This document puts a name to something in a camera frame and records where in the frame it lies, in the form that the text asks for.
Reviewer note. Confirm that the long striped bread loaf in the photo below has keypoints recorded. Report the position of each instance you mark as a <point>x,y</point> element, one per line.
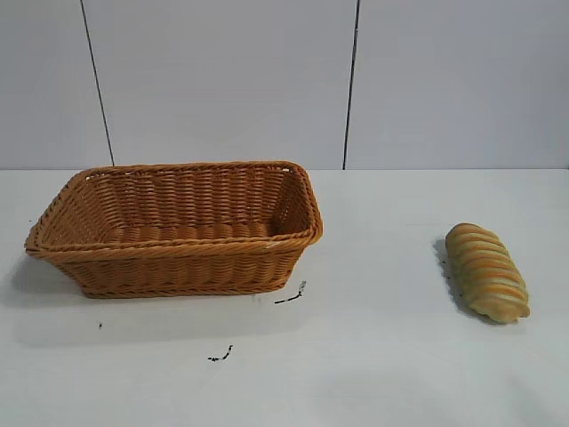
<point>486,271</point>

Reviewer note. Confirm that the brown woven wicker basket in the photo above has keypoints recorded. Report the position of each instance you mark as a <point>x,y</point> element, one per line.
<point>178,267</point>

